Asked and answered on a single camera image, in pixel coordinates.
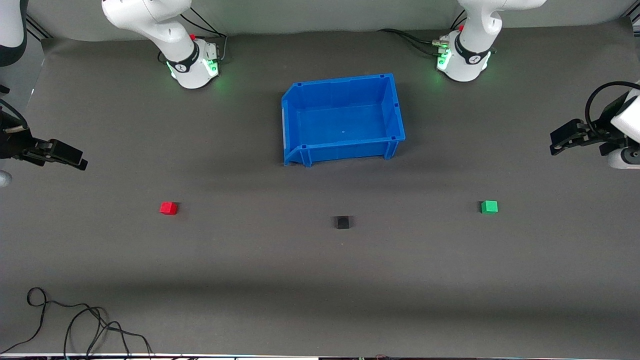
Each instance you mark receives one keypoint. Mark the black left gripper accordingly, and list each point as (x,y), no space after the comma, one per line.
(601,132)

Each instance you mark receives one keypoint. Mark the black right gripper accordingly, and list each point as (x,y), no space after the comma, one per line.
(11,145)

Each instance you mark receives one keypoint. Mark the small green cube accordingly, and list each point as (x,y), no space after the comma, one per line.
(489,207)

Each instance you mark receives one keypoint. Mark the small red cube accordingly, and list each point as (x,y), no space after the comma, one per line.
(168,208)

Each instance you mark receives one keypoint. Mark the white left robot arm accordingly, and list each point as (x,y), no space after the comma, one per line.
(475,60)

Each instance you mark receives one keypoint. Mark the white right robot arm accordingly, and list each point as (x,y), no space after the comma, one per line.
(150,20)

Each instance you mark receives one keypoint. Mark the small black cube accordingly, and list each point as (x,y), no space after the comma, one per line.
(342,223)

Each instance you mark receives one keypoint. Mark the grey table mat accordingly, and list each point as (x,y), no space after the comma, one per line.
(200,275)

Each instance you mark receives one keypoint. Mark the blue plastic storage bin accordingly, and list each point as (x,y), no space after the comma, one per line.
(345,120)

